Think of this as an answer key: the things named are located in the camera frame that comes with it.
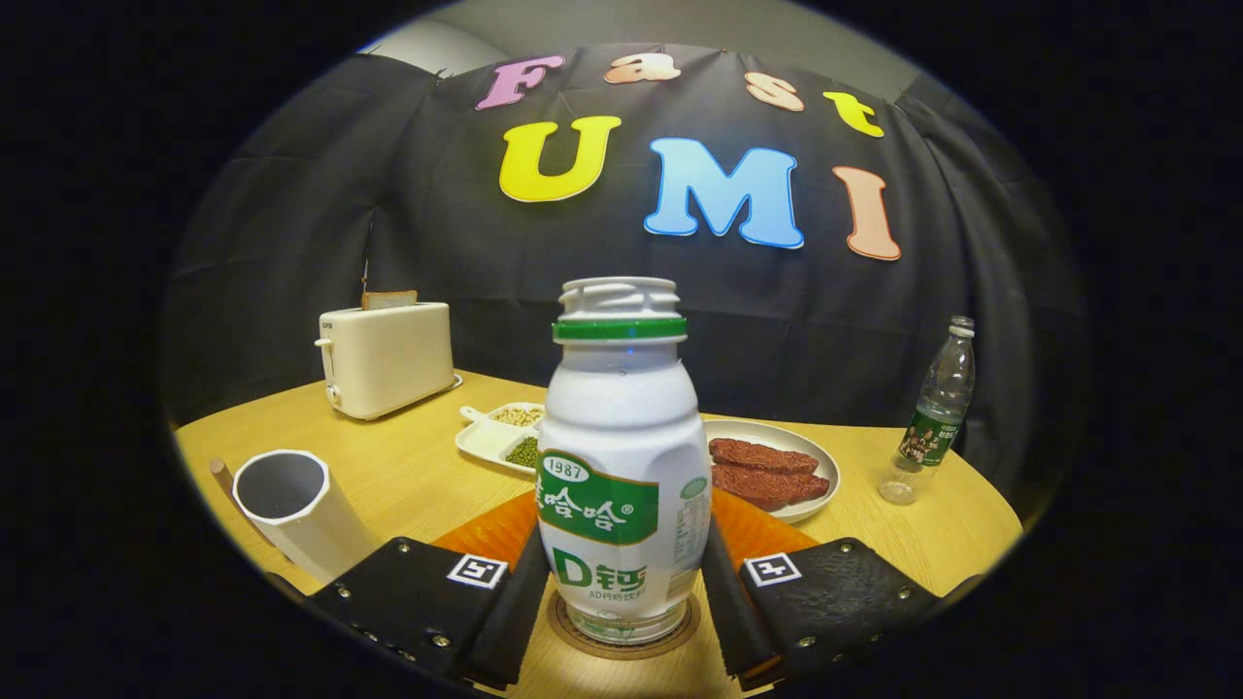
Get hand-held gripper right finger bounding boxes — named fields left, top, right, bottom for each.
left=701, top=488, right=982, bottom=692

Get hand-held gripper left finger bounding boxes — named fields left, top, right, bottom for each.
left=267, top=490, right=552, bottom=692

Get white cup wooden handle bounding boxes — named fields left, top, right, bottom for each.
left=209, top=449, right=382, bottom=586

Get round wooden coaster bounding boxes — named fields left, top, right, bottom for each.
left=546, top=590, right=702, bottom=661

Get white juice bottle green label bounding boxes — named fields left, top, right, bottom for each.
left=536, top=277, right=713, bottom=646

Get clear plastic water bottle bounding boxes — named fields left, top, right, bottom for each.
left=878, top=316, right=977, bottom=506

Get wooden table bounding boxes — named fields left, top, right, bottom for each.
left=173, top=369, right=1025, bottom=699

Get red-brown meat strip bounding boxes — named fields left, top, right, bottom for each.
left=708, top=438, right=821, bottom=476
left=712, top=464, right=832, bottom=513

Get white round plate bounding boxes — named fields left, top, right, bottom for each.
left=701, top=418, right=841, bottom=526

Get white divided dish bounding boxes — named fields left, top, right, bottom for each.
left=454, top=401, right=547, bottom=477

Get cream toaster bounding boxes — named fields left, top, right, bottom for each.
left=315, top=302, right=464, bottom=421

